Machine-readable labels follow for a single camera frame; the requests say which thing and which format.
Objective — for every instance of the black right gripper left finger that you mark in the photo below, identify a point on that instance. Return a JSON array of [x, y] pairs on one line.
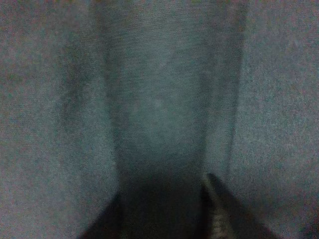
[[108, 224]]

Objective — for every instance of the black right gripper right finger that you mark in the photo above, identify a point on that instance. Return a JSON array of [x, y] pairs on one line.
[[227, 218]]

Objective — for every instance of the black short sleeve t-shirt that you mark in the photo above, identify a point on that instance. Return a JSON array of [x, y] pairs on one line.
[[142, 98]]

